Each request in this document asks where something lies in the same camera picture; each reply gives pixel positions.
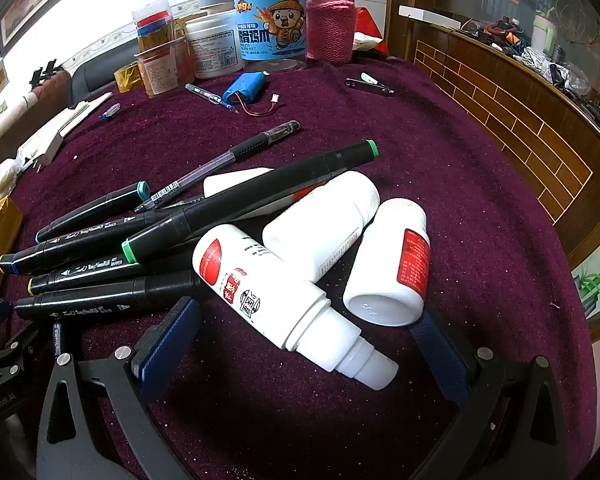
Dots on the black gel pen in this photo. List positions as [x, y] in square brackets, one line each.
[215, 162]

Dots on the pink thermos knitted sleeve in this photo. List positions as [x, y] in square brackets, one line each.
[330, 25]

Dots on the clear plastic cup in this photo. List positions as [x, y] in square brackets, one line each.
[165, 67]

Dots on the white packet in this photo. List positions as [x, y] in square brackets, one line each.
[365, 40]

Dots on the clear jar blue label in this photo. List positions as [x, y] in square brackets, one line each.
[270, 20]

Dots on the grey-capped black art marker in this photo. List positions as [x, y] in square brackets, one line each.
[105, 297]

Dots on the yellow-capped black art marker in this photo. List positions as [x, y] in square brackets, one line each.
[95, 272]

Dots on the brown sofa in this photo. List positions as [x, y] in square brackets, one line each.
[25, 110]

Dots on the white bottle black print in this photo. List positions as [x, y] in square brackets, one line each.
[320, 225]

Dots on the grey chair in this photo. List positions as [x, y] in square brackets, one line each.
[97, 72]

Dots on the red and blue lidded container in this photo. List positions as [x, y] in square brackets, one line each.
[152, 22]

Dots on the blue-capped black art marker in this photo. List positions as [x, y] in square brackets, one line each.
[80, 242]

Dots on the pile of assorted clutter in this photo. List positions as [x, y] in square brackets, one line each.
[540, 60]

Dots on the white bottle orange cap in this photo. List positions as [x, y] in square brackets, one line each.
[230, 180]

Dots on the black clip holder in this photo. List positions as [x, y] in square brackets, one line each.
[44, 71]

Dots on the teal-capped black art marker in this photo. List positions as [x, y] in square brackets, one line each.
[90, 212]

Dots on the wooden cabinet brick pattern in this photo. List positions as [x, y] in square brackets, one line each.
[520, 125]

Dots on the green-capped black art marker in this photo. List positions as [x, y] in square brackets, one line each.
[260, 195]

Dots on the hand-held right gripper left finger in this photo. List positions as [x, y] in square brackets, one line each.
[172, 340]

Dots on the purple tablecloth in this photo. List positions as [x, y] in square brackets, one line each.
[430, 160]

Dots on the metal nail clipper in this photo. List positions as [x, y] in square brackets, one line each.
[367, 85]

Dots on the white nozzle bottle red label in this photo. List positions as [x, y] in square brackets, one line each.
[260, 285]

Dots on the yellow tape roll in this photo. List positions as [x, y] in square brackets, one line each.
[127, 77]

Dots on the red bag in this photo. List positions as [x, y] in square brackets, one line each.
[372, 20]

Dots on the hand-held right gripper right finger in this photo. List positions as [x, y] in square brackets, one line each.
[440, 357]

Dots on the white plastic bag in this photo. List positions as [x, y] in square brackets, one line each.
[0, 180]

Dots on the white jar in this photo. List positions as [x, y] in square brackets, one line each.
[212, 50]

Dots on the white flat box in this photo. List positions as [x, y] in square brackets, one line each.
[60, 127]

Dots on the blue clear pen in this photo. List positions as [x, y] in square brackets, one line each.
[207, 95]

